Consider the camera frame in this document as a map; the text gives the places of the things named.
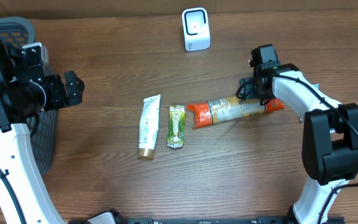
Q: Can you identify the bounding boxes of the white barcode scanner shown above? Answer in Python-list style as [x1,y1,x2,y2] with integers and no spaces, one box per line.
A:
[181,7,211,52]

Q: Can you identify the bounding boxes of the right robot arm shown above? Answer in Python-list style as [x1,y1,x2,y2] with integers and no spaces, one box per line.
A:
[236,44,358,223]

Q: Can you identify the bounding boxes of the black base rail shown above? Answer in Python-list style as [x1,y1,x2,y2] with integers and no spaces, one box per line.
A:
[68,208,345,224]

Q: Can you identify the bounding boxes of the orange noodle package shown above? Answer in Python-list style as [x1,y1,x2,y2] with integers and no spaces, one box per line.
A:
[187,96,285,129]

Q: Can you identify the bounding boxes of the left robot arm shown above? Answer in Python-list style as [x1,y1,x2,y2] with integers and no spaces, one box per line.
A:
[0,41,85,223]

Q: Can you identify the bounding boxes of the white cream tube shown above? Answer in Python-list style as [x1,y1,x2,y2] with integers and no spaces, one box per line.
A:
[138,95,161,160]

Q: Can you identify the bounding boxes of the green snack pouch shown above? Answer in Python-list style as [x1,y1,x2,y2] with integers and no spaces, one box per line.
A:
[167,105,186,149]

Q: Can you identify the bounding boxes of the dark grey plastic basket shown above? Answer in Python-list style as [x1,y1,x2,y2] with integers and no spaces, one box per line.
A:
[0,17,58,175]

